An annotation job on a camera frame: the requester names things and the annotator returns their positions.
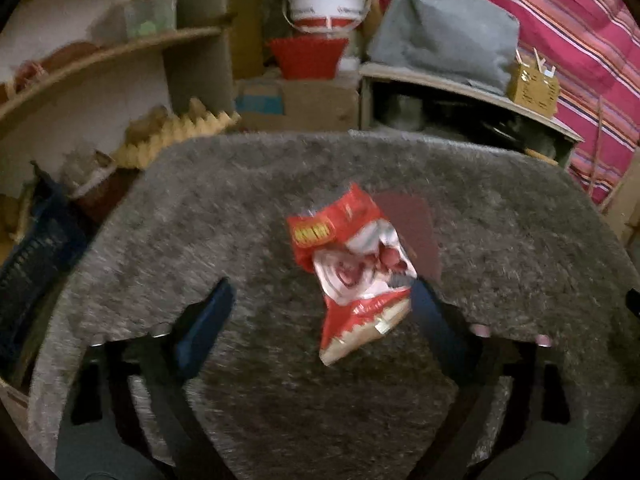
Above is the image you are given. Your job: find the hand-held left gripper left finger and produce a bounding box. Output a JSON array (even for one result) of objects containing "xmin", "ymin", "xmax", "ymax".
[{"xmin": 55, "ymin": 277, "xmax": 238, "ymax": 480}]

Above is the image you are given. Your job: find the pink striped cloth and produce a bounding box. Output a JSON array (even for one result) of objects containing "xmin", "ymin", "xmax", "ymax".
[{"xmin": 360, "ymin": 0, "xmax": 640, "ymax": 206}]

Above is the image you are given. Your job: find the dark blue plastic crate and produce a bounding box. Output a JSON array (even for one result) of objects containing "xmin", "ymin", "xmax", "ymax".
[{"xmin": 0, "ymin": 170, "xmax": 91, "ymax": 376}]

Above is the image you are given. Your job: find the grey fabric cover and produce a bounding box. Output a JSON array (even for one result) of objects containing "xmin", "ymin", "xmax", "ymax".
[{"xmin": 367, "ymin": 0, "xmax": 521, "ymax": 96}]

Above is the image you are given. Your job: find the red plastic basket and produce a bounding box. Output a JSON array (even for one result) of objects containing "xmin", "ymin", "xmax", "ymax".
[{"xmin": 267, "ymin": 36, "xmax": 350, "ymax": 81}]

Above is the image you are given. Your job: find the curved wooden shelf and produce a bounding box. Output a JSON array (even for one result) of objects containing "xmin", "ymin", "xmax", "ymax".
[{"xmin": 0, "ymin": 25, "xmax": 236, "ymax": 196}]

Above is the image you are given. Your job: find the cardboard box with blue print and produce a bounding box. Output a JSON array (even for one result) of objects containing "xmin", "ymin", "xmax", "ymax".
[{"xmin": 235, "ymin": 80, "xmax": 361, "ymax": 133}]

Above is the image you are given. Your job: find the yellow egg tray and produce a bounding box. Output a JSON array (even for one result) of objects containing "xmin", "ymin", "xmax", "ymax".
[{"xmin": 112, "ymin": 97, "xmax": 241, "ymax": 171}]

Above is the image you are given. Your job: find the cardboard box with sticks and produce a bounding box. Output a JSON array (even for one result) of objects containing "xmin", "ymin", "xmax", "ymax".
[{"xmin": 507, "ymin": 47, "xmax": 561, "ymax": 118}]

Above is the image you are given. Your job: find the red snack packet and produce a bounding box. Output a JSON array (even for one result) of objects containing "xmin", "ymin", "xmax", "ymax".
[{"xmin": 286, "ymin": 182, "xmax": 418, "ymax": 367}]

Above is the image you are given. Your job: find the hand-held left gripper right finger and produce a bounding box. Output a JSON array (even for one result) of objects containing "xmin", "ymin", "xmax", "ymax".
[{"xmin": 400, "ymin": 276, "xmax": 591, "ymax": 480}]

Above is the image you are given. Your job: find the white plastic bucket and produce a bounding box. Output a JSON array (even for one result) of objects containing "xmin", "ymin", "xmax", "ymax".
[{"xmin": 281, "ymin": 0, "xmax": 372, "ymax": 36}]

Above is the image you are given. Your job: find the wooden shelf table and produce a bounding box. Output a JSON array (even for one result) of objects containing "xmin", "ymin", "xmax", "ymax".
[{"xmin": 359, "ymin": 62, "xmax": 586, "ymax": 166}]

